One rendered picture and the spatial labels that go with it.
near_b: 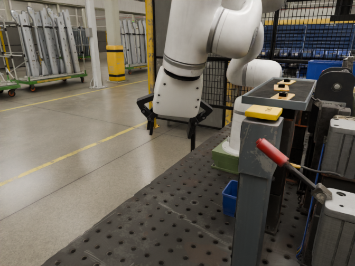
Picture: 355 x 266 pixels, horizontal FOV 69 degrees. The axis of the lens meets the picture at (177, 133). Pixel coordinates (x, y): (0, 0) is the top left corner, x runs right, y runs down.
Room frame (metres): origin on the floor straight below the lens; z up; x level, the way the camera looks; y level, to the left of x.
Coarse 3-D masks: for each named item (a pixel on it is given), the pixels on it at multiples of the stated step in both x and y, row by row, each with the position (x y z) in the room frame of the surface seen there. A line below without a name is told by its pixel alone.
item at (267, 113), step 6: (252, 108) 0.50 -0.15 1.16; (258, 108) 0.50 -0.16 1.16; (264, 108) 0.50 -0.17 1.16; (270, 108) 0.50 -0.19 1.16; (276, 108) 0.50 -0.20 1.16; (246, 114) 0.48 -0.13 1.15; (252, 114) 0.48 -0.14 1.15; (258, 114) 0.47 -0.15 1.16; (264, 114) 0.47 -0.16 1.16; (270, 114) 0.46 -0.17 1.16; (276, 114) 0.46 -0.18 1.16; (264, 120) 0.48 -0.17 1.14
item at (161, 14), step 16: (160, 0) 3.74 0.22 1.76; (160, 16) 3.74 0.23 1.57; (160, 32) 3.75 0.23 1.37; (160, 48) 3.75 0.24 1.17; (160, 64) 3.76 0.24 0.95; (208, 64) 3.37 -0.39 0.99; (208, 80) 3.36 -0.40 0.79; (224, 80) 3.24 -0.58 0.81; (224, 96) 3.24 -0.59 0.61; (224, 112) 3.24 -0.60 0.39
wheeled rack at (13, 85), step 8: (8, 40) 6.11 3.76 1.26; (0, 56) 6.42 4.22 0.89; (8, 56) 6.17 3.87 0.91; (0, 72) 6.59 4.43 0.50; (0, 80) 6.64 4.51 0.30; (8, 80) 6.33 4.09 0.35; (16, 80) 6.11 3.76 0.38; (0, 88) 5.77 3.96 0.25; (8, 88) 5.92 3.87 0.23; (16, 88) 6.11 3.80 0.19
